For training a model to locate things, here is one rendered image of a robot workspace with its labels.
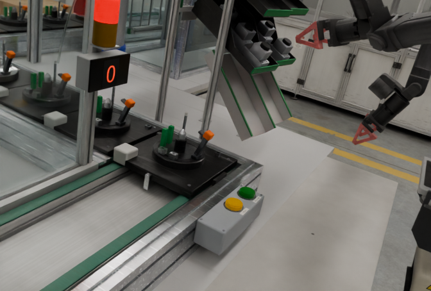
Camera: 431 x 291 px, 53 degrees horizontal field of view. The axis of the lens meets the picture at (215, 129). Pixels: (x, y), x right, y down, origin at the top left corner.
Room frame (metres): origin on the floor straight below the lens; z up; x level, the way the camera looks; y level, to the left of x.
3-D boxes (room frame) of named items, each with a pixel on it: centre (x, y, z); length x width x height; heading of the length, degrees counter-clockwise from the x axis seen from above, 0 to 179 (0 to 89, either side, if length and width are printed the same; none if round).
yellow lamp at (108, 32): (0.91, 0.27, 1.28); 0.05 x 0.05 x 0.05
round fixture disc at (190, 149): (1.03, 0.08, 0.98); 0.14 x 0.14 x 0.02
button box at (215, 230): (0.86, -0.08, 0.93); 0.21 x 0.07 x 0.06; 155
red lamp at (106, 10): (0.91, 0.27, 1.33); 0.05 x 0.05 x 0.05
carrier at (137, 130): (1.14, 0.31, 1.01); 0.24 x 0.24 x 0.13; 65
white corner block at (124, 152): (0.99, 0.21, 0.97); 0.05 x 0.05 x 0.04; 65
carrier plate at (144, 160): (1.03, 0.08, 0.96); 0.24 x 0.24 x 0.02; 65
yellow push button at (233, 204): (0.86, -0.08, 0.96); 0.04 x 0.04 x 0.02
